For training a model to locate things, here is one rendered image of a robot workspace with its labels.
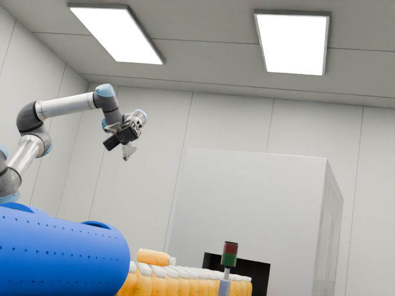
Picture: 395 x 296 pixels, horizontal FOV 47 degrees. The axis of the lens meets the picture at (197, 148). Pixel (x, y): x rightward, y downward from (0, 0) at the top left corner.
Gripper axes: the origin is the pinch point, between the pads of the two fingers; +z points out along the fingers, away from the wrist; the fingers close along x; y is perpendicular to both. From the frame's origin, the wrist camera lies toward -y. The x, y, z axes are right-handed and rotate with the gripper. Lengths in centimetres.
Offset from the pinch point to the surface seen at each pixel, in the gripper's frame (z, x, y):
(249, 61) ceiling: -367, 54, 23
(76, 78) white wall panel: -463, -29, -215
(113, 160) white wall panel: -422, 93, -216
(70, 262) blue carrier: 55, 14, -5
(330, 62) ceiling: -344, 93, 101
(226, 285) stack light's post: 3, 74, 9
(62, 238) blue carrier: 54, 7, -3
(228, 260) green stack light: -2, 66, 14
